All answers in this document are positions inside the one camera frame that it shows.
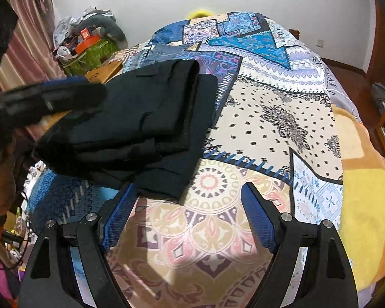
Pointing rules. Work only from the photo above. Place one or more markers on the striped red beige curtain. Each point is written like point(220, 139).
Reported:
point(29, 56)

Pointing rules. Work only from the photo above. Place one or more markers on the yellow curved pillow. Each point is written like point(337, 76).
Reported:
point(200, 13)

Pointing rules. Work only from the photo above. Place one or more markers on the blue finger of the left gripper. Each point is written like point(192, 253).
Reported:
point(28, 104)

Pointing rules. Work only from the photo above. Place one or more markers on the person's left hand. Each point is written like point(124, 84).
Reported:
point(7, 182)

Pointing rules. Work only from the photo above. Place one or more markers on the orange box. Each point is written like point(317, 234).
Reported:
point(86, 40)

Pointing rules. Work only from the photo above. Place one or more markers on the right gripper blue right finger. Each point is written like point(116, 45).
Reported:
point(327, 279)

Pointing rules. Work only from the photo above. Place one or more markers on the pile of grey clothes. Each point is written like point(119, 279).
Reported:
point(92, 18)

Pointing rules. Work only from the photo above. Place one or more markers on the black pants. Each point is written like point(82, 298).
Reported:
point(149, 130)

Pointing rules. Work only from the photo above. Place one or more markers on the wooden lap desk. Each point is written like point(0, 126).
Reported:
point(98, 76)

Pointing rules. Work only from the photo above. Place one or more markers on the folded blue jeans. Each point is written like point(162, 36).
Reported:
point(156, 53)

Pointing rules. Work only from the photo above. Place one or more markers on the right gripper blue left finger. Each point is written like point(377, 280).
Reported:
point(62, 250)

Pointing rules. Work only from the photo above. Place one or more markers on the patchwork patterned bed cover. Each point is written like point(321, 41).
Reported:
point(273, 127)

